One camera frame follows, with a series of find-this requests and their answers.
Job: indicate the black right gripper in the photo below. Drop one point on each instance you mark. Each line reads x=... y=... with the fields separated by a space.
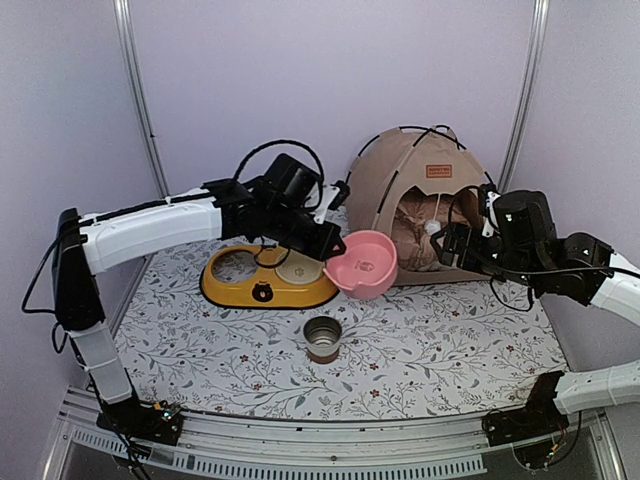
x=467 y=259

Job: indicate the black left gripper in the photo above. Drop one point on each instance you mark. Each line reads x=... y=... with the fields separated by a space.
x=320 y=249

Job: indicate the beige patterned pet pillow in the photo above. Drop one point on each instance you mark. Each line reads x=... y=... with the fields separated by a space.
x=414 y=251

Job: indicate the pink pet bowl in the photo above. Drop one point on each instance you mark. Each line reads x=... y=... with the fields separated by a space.
x=367 y=269

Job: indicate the cream pet bowl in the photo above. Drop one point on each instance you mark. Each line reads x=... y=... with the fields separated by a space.
x=297 y=270

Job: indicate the beige pet tent fabric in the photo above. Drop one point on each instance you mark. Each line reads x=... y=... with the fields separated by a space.
x=361 y=209

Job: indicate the yellow double bowl holder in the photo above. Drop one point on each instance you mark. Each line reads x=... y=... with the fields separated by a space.
x=244 y=277

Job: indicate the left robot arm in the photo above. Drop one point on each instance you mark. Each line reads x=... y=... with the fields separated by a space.
x=287 y=204

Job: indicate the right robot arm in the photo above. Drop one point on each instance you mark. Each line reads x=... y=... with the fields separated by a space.
x=518 y=243

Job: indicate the white pompom toy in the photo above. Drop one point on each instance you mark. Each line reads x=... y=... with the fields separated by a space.
x=433 y=225

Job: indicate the steel cup with brown base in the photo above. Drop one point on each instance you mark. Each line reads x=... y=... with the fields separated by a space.
x=322 y=335

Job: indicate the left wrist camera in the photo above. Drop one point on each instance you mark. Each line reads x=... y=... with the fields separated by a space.
x=330 y=197

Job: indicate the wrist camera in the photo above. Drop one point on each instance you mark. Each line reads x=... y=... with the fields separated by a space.
x=330 y=197
x=487 y=195

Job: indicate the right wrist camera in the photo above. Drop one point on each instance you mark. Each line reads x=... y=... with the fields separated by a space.
x=487 y=195

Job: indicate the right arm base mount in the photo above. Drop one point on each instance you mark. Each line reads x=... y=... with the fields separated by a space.
x=535 y=433

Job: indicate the aluminium front rail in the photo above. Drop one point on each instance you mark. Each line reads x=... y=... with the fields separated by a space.
x=211 y=446

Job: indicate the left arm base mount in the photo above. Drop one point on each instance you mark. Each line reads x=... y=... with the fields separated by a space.
x=131 y=418

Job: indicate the aluminium frame post right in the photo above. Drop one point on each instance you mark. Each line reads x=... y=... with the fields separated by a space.
x=533 y=59

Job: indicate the aluminium frame post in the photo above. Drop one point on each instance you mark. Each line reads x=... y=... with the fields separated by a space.
x=124 y=25
x=533 y=59

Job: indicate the aluminium frame post left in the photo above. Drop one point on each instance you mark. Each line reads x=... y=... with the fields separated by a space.
x=124 y=25

